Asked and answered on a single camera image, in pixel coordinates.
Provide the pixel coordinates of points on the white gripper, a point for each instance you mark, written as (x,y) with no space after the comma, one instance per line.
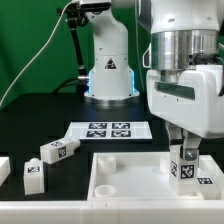
(193,104)

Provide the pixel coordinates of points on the white square tabletop panel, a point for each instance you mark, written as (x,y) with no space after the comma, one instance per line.
(135,176)

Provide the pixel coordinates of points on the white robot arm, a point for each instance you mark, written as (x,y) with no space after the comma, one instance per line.
(183,34)

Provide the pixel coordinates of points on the white marker base sheet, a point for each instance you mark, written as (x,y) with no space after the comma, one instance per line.
(109,130)

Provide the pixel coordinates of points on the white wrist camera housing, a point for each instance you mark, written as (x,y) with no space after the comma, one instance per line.
(147,58)

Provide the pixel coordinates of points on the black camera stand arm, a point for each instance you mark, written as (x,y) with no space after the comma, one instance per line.
(76,17)

